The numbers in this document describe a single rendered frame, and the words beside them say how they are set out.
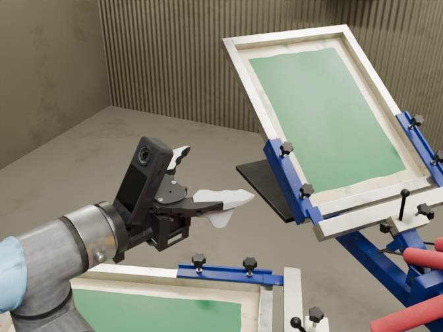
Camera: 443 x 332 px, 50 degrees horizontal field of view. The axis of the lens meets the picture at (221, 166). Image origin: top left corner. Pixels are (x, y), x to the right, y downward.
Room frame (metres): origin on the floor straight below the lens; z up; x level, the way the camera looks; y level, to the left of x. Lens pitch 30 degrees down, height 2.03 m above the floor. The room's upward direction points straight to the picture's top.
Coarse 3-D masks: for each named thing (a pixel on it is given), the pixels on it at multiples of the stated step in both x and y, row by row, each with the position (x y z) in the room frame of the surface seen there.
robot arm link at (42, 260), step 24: (24, 240) 0.42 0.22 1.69; (48, 240) 0.42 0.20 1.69; (72, 240) 0.43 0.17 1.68; (0, 264) 0.39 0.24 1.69; (24, 264) 0.39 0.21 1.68; (48, 264) 0.40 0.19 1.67; (72, 264) 0.42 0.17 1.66; (0, 288) 0.37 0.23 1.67; (24, 288) 0.38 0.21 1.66; (48, 288) 0.40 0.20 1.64; (0, 312) 0.37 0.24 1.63; (24, 312) 0.39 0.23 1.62
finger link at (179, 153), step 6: (174, 150) 0.64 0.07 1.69; (180, 150) 0.64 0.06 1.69; (186, 150) 0.65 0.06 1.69; (174, 156) 0.63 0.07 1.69; (180, 156) 0.63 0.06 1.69; (174, 162) 0.61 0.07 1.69; (180, 162) 0.63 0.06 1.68; (168, 168) 0.60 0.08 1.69; (174, 168) 0.60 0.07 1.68; (168, 174) 0.59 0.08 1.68; (174, 174) 0.60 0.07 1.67
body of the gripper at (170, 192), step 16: (160, 192) 0.53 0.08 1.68; (176, 192) 0.54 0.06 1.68; (112, 208) 0.49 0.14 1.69; (160, 208) 0.51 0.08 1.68; (112, 224) 0.47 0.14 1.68; (144, 224) 0.51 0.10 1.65; (160, 224) 0.50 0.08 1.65; (176, 224) 0.53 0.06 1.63; (128, 240) 0.47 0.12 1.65; (144, 240) 0.51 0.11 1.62; (160, 240) 0.51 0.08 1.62; (176, 240) 0.53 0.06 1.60
